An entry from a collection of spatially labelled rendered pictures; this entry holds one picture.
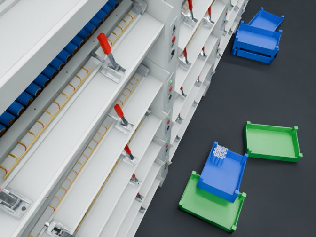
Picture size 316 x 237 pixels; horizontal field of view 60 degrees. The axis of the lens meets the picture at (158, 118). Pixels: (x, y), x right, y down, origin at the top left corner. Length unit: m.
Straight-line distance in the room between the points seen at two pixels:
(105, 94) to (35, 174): 0.17
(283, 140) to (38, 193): 1.59
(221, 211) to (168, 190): 0.30
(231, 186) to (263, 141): 0.40
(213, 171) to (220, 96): 0.58
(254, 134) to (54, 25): 1.59
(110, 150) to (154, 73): 0.25
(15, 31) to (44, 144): 0.20
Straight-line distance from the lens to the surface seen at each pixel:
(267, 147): 1.79
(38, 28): 0.33
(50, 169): 0.45
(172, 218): 1.53
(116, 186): 0.83
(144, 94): 0.73
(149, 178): 1.25
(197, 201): 1.56
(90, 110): 0.48
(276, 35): 2.30
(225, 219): 1.56
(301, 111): 2.03
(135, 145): 0.87
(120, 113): 0.62
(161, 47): 0.68
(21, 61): 0.30
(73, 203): 0.63
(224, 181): 1.55
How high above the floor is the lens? 1.49
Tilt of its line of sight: 57 degrees down
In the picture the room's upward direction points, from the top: straight up
